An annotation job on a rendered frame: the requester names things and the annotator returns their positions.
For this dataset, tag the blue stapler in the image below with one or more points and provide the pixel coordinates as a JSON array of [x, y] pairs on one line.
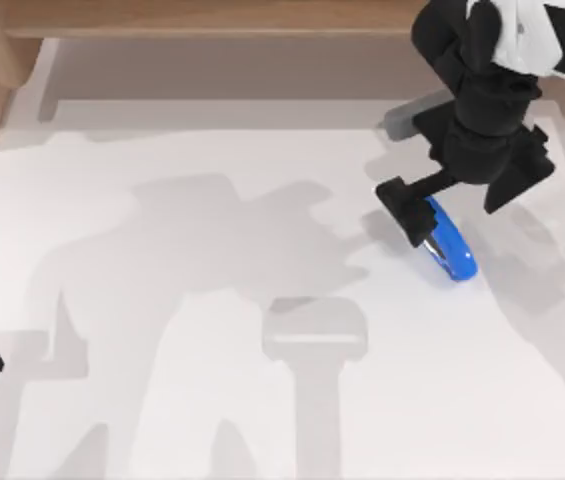
[[454, 247]]

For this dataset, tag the pale grey rounded box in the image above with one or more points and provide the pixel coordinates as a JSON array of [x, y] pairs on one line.
[[402, 117]]

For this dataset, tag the wooden cupboard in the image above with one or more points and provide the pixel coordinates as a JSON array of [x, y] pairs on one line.
[[162, 17]]

